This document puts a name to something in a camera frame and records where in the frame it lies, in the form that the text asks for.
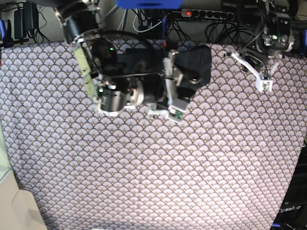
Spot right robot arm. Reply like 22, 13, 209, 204
54, 0, 196, 120

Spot patterned scallop tablecloth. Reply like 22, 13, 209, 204
0, 43, 307, 230

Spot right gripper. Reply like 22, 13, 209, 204
129, 57, 199, 108

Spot dark navy T-shirt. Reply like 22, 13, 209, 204
118, 46, 212, 104

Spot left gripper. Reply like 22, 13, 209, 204
242, 47, 281, 72

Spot grey cables on floor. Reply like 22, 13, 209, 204
94, 0, 164, 36

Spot white power strip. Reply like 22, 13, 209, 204
180, 9, 235, 21

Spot black cable bundle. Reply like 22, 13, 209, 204
139, 9, 260, 48

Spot black OpenArm box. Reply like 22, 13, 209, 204
271, 146, 307, 230

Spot beige furniture edge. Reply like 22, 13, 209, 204
0, 131, 46, 230

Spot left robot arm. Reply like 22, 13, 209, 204
236, 0, 295, 70

